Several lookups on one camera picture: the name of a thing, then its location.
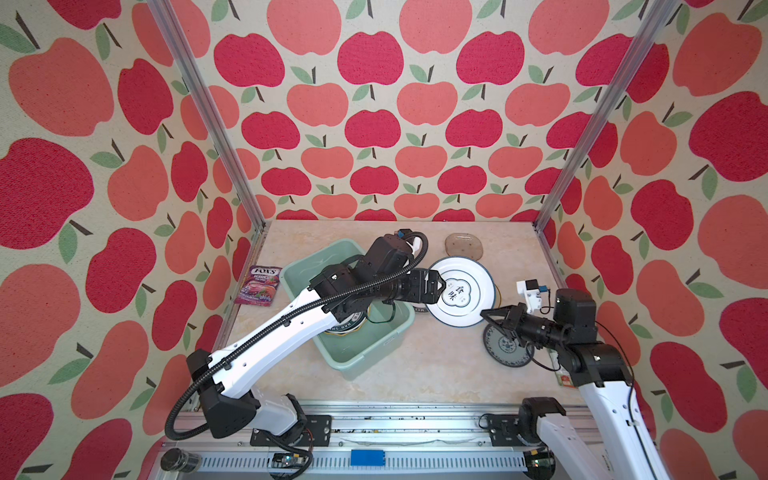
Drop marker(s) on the black cylindrical knob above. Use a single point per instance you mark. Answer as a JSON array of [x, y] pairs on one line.
[[179, 460]]

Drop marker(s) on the left aluminium frame post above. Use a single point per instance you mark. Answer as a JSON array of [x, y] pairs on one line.
[[173, 33]]

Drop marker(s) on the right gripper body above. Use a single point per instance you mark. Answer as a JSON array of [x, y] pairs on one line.
[[544, 334]]

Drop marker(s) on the green snack packet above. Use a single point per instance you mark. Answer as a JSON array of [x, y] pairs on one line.
[[564, 378]]

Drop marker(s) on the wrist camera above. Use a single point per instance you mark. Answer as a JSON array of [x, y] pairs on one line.
[[531, 291], [411, 238]]

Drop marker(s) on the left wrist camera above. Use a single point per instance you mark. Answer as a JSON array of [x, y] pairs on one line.
[[411, 238]]

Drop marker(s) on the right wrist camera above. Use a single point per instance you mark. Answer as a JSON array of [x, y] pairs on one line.
[[531, 291]]

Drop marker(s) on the mint green plastic bin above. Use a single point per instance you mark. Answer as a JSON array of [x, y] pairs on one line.
[[380, 334]]

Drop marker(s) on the blue label block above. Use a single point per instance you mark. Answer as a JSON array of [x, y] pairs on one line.
[[367, 458]]

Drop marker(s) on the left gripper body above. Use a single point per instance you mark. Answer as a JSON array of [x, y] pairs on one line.
[[409, 287]]

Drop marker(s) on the smoky brown glass plate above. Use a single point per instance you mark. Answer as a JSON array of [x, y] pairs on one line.
[[464, 245]]

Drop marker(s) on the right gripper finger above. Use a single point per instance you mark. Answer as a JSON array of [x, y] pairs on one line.
[[509, 339], [507, 316]]

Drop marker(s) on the large green rim lettered plate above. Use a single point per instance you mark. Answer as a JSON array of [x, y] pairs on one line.
[[348, 325]]

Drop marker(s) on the white plate black flower emblem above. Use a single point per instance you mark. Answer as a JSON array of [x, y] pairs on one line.
[[469, 289]]

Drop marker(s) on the purple candy bag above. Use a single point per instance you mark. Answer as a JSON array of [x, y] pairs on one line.
[[260, 286]]

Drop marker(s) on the blue patterned small plate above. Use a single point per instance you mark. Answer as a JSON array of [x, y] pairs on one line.
[[509, 357]]

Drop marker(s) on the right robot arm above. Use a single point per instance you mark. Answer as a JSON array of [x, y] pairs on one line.
[[602, 377]]

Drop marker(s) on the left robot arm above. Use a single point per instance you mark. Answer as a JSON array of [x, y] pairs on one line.
[[226, 379]]

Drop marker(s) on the aluminium frame post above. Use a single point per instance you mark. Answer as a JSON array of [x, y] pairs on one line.
[[652, 25], [173, 33]]

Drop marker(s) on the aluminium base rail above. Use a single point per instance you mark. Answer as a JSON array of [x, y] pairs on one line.
[[432, 440]]

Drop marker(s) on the right aluminium frame post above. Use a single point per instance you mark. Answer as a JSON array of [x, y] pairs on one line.
[[652, 25]]

